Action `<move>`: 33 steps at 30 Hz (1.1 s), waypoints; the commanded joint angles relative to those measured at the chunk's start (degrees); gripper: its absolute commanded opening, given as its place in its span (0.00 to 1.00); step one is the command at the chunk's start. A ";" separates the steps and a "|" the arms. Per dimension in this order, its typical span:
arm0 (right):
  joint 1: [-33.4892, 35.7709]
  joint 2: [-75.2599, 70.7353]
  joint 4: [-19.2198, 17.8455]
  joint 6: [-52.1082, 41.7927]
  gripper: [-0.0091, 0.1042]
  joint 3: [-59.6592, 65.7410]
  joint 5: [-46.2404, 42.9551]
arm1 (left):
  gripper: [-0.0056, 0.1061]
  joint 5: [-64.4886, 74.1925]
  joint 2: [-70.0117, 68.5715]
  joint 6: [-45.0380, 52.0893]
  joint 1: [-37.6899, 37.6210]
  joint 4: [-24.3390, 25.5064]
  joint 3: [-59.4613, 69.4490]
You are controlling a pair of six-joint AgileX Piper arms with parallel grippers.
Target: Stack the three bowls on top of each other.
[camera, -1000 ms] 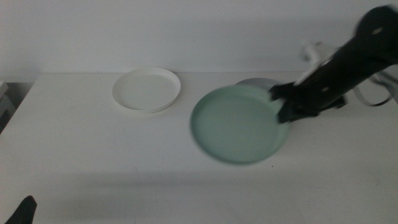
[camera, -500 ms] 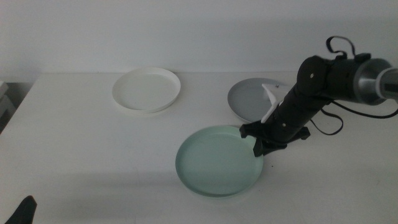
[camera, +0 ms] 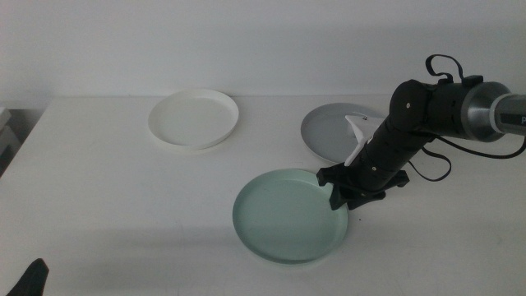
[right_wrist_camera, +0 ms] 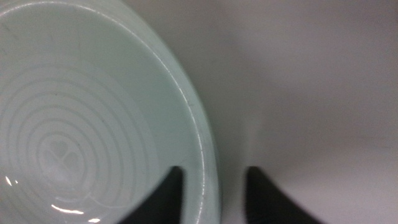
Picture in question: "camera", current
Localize grey shallow bowl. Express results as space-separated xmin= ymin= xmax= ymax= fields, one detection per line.
xmin=300 ymin=102 xmax=387 ymax=164

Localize white shallow bowl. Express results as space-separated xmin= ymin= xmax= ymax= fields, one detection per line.
xmin=147 ymin=88 xmax=240 ymax=151

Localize pale green shallow bowl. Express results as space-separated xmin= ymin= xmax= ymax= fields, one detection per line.
xmin=232 ymin=168 xmax=349 ymax=265

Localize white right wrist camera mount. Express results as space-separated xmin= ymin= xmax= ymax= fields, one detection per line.
xmin=344 ymin=113 xmax=385 ymax=168

